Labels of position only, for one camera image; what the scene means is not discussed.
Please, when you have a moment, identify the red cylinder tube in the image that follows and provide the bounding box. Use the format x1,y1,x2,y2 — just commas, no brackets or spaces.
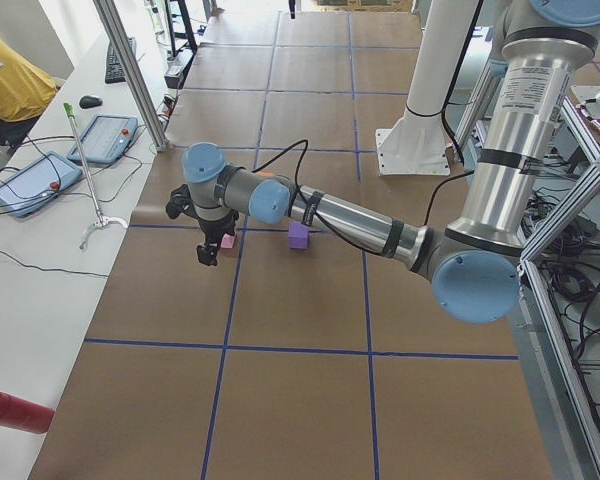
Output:
0,391,55,434

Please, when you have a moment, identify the blue teach pendant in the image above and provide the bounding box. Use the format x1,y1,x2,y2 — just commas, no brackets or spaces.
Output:
80,114,139,165
0,152,82,218

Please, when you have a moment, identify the near blue teach pendant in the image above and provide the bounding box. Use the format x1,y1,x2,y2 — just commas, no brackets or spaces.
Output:
0,152,82,218

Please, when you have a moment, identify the purple foam cube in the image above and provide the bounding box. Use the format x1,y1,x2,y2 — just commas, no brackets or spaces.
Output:
287,221,309,250

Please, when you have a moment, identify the pink foam cube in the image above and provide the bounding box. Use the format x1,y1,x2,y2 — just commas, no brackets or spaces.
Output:
220,234,236,249

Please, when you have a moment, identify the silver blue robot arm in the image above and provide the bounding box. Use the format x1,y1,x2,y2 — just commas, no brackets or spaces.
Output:
182,1,600,324

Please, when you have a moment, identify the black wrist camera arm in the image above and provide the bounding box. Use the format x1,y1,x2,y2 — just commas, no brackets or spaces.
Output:
165,184,196,220

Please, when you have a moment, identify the reacher grabber stick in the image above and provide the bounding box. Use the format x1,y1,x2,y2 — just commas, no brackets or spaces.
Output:
63,102,129,250

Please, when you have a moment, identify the aluminium frame post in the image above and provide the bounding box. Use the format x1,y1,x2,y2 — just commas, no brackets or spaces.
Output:
93,0,169,152

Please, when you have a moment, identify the person in yellow shirt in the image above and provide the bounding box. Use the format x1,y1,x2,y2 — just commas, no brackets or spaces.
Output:
0,38,58,149

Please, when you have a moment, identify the far blue teach pendant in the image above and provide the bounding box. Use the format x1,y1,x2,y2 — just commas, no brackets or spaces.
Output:
80,114,139,165

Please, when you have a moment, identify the black computer mouse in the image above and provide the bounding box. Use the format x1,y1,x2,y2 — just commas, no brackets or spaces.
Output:
79,95,103,109

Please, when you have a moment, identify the aluminium frame rail structure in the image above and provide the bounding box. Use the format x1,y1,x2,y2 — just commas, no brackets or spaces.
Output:
454,49,600,480

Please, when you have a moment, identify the black keyboard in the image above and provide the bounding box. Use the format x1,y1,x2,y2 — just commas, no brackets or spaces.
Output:
104,42,126,84

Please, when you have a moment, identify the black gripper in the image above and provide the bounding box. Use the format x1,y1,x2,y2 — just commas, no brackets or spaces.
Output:
196,214,238,266

